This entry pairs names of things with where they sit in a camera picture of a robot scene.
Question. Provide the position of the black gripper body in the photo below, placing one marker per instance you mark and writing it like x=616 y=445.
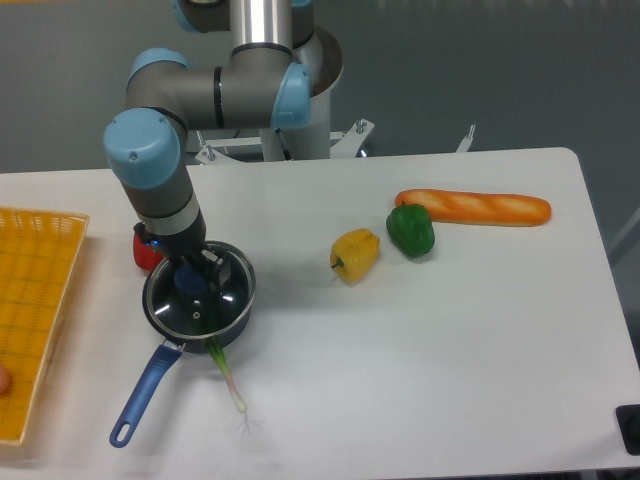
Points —
x=185 y=244

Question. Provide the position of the white table leg bracket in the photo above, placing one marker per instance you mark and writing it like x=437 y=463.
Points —
x=467 y=141

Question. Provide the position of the orange baguette bread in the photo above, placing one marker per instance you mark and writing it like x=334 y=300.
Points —
x=471 y=208

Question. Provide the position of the green spring onion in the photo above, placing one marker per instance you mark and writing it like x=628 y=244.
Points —
x=227 y=370

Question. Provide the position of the glass pot lid blue knob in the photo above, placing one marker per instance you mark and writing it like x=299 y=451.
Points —
x=189 y=309

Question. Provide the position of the black box at table edge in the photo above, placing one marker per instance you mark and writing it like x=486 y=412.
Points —
x=628 y=418

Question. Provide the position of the red bell pepper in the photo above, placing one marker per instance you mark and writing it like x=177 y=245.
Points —
x=145 y=257

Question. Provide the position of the yellow woven basket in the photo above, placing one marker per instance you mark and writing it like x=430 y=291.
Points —
x=39 y=250

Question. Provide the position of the green bell pepper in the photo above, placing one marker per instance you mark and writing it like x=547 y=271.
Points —
x=411 y=230

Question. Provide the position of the dark saucepan blue handle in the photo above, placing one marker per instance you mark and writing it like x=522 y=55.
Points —
x=163 y=358

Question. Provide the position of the yellow bell pepper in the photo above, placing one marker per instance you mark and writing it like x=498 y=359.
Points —
x=353 y=254

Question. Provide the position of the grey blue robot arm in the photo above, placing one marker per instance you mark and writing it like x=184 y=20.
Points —
x=262 y=87

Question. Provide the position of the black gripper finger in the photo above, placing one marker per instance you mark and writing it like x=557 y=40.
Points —
x=203 y=276
x=217 y=268

